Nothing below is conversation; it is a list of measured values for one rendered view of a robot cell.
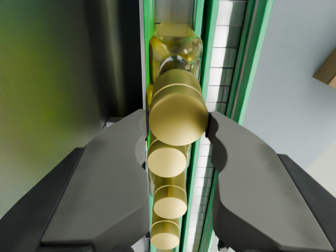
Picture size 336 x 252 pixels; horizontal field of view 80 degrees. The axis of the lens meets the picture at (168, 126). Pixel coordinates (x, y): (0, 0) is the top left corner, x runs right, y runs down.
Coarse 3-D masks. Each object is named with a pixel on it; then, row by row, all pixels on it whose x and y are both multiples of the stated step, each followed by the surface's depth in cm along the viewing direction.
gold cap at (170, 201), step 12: (156, 180) 22; (168, 180) 21; (180, 180) 21; (156, 192) 20; (168, 192) 19; (180, 192) 20; (156, 204) 20; (168, 204) 20; (180, 204) 20; (168, 216) 20
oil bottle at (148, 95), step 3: (147, 87) 25; (150, 87) 24; (147, 90) 24; (150, 90) 23; (147, 93) 23; (150, 93) 23; (147, 96) 23; (150, 96) 23; (147, 99) 23; (150, 99) 23; (147, 102) 23; (150, 102) 22; (147, 105) 23; (147, 108) 23
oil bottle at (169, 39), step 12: (168, 24) 32; (180, 24) 33; (156, 36) 20; (168, 36) 20; (180, 36) 21; (192, 36) 21; (156, 48) 19; (168, 48) 19; (180, 48) 19; (192, 48) 19; (156, 60) 20; (192, 60) 20; (156, 72) 20; (192, 72) 20
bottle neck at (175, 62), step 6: (168, 60) 18; (174, 60) 17; (180, 60) 18; (186, 60) 19; (162, 66) 18; (168, 66) 16; (174, 66) 16; (180, 66) 16; (186, 66) 17; (162, 72) 16
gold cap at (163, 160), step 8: (152, 136) 18; (152, 144) 17; (160, 144) 16; (168, 144) 16; (152, 152) 16; (160, 152) 16; (168, 152) 16; (176, 152) 16; (184, 152) 17; (152, 160) 17; (160, 160) 17; (168, 160) 17; (176, 160) 17; (184, 160) 17; (152, 168) 17; (160, 168) 17; (168, 168) 17; (176, 168) 17; (184, 168) 17; (168, 176) 18
